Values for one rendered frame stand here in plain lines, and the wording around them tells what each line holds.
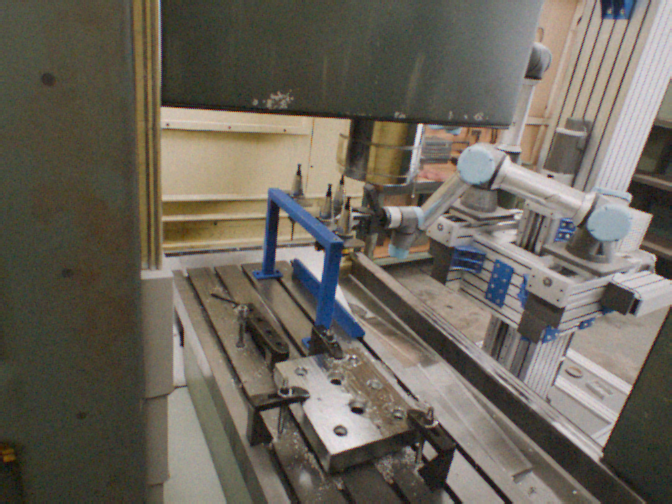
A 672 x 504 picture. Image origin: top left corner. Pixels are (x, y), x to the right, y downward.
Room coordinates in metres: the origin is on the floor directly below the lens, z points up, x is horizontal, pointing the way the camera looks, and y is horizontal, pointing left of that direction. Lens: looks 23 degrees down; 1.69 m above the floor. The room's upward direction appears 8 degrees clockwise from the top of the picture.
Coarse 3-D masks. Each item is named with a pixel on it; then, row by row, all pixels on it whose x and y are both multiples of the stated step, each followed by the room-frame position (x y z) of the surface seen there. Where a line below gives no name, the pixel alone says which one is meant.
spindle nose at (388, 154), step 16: (352, 128) 0.86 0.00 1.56; (368, 128) 0.85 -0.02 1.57; (384, 128) 0.84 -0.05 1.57; (400, 128) 0.85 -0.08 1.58; (416, 128) 0.86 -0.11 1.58; (352, 144) 0.86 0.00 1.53; (368, 144) 0.85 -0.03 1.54; (384, 144) 0.84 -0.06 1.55; (400, 144) 0.85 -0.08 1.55; (416, 144) 0.87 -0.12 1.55; (336, 160) 0.90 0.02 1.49; (352, 160) 0.86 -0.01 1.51; (368, 160) 0.84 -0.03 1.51; (384, 160) 0.84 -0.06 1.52; (400, 160) 0.85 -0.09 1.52; (416, 160) 0.88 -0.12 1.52; (352, 176) 0.86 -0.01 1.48; (368, 176) 0.84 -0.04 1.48; (384, 176) 0.84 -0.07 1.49; (400, 176) 0.85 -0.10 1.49
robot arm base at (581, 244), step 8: (576, 232) 1.55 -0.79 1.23; (584, 232) 1.51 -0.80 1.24; (568, 240) 1.57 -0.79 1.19; (576, 240) 1.52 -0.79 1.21; (584, 240) 1.50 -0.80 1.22; (592, 240) 1.48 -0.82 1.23; (568, 248) 1.53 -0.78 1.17; (576, 248) 1.50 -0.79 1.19; (584, 248) 1.48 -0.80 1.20; (592, 248) 1.47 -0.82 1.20; (600, 248) 1.47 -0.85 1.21; (608, 248) 1.47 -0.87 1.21; (576, 256) 1.49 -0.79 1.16; (584, 256) 1.47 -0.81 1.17; (592, 256) 1.46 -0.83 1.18; (600, 256) 1.46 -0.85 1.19; (608, 256) 1.47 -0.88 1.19
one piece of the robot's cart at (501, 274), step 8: (496, 264) 1.71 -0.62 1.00; (504, 264) 1.69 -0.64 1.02; (496, 272) 1.70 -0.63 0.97; (504, 272) 1.68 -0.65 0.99; (512, 272) 1.65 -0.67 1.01; (496, 280) 1.70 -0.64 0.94; (504, 280) 1.66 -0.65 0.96; (488, 288) 1.72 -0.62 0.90; (496, 288) 1.69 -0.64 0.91; (504, 288) 1.66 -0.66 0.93; (488, 296) 1.70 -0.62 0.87; (496, 296) 1.68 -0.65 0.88; (504, 296) 1.65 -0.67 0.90; (496, 304) 1.67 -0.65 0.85
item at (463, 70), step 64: (192, 0) 0.62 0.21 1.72; (256, 0) 0.66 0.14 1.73; (320, 0) 0.70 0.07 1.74; (384, 0) 0.75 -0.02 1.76; (448, 0) 0.81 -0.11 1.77; (512, 0) 0.88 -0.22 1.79; (192, 64) 0.62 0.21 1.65; (256, 64) 0.66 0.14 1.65; (320, 64) 0.71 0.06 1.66; (384, 64) 0.76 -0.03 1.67; (448, 64) 0.82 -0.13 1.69; (512, 64) 0.90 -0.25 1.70
